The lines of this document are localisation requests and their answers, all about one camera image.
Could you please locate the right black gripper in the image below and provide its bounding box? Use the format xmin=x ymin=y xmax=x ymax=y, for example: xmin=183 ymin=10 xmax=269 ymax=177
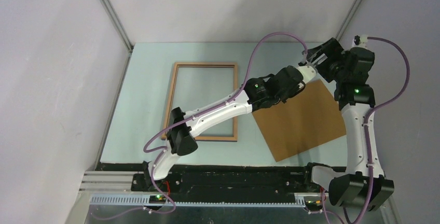
xmin=302 ymin=38 xmax=349 ymax=83

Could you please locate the brown cardboard backing board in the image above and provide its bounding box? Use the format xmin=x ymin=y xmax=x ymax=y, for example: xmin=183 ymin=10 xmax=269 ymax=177
xmin=253 ymin=79 xmax=346 ymax=162

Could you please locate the wooden picture frame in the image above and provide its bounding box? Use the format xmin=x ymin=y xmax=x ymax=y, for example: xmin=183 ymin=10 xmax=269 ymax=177
xmin=163 ymin=62 xmax=238 ymax=142

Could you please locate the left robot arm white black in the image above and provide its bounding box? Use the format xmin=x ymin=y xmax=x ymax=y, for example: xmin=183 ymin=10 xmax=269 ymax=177
xmin=144 ymin=64 xmax=316 ymax=191

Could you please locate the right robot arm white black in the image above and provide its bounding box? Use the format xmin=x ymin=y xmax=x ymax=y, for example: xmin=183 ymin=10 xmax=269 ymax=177
xmin=301 ymin=38 xmax=394 ymax=212

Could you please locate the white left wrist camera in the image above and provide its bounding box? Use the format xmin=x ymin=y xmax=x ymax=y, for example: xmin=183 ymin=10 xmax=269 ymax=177
xmin=296 ymin=65 xmax=317 ymax=83

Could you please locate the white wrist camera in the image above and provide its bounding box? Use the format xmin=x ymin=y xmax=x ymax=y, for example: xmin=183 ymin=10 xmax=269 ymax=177
xmin=296 ymin=65 xmax=317 ymax=83
xmin=352 ymin=35 xmax=368 ymax=49

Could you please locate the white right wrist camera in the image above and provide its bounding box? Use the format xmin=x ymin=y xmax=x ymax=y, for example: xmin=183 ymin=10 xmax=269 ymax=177
xmin=352 ymin=35 xmax=368 ymax=49

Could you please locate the right aluminium corner post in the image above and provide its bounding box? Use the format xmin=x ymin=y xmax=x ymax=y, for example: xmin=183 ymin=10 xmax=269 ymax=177
xmin=334 ymin=0 xmax=364 ymax=47

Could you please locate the aluminium corner post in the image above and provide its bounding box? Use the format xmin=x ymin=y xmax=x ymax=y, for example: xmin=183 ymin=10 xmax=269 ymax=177
xmin=99 ymin=0 xmax=134 ymax=53
xmin=334 ymin=0 xmax=364 ymax=47

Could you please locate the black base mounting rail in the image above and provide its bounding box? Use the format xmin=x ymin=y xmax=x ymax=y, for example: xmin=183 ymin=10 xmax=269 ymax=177
xmin=131 ymin=171 xmax=310 ymax=193

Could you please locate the left aluminium corner post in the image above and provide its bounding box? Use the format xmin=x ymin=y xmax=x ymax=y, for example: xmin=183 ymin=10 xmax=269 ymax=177
xmin=99 ymin=0 xmax=134 ymax=53

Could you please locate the grey slotted cable duct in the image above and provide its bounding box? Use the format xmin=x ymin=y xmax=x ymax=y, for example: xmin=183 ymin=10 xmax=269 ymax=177
xmin=90 ymin=194 xmax=306 ymax=207

